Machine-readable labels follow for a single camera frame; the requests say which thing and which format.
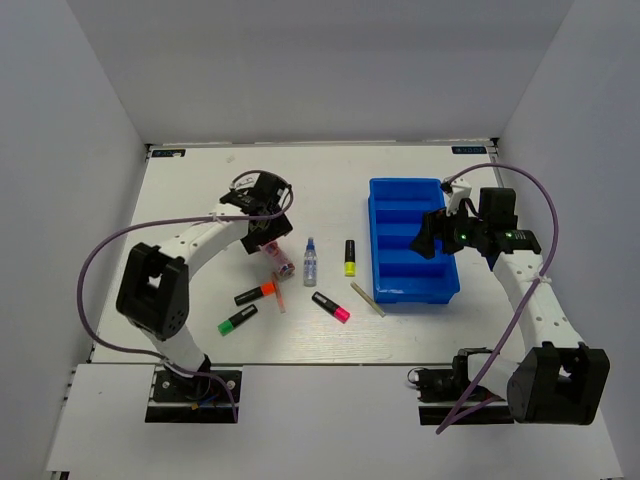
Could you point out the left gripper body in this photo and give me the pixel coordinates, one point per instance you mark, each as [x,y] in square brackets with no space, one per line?
[275,227]

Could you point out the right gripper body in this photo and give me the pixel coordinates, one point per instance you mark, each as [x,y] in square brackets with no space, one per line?
[465,232]

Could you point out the pink patterned tube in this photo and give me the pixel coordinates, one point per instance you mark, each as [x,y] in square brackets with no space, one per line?
[283,266]

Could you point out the clear spray bottle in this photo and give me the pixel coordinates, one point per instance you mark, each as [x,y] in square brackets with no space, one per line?
[310,264]

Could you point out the yellow highlighter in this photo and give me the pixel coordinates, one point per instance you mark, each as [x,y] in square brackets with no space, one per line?
[350,258]

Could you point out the orange refill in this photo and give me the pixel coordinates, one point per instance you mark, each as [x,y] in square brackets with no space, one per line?
[278,293]

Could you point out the orange highlighter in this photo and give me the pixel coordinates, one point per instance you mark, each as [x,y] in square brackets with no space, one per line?
[254,294]

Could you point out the pink highlighter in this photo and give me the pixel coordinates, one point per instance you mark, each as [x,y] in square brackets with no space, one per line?
[330,307]

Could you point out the green highlighter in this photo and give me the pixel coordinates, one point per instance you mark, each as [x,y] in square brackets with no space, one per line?
[230,324]

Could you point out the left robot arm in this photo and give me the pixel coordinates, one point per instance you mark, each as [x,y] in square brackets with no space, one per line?
[154,291]

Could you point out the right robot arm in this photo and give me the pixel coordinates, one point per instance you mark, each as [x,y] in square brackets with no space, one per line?
[560,380]

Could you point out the blue compartment tray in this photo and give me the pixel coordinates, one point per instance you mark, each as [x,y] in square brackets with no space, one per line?
[399,275]

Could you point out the right table label sticker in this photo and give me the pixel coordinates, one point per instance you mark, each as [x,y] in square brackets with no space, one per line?
[468,150]

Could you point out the table label sticker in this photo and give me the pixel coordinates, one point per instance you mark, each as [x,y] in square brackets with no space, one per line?
[168,153]
[468,150]

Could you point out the yellow refill in clear tube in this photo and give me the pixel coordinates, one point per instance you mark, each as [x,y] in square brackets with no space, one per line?
[368,299]

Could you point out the left table label sticker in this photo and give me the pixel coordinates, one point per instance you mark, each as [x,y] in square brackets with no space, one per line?
[168,153]

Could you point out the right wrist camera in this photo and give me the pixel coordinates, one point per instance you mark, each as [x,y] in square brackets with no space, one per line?
[457,191]

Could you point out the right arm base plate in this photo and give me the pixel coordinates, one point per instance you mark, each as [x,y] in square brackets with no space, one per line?
[439,388]

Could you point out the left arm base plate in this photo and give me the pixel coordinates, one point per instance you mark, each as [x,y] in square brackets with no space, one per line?
[208,402]

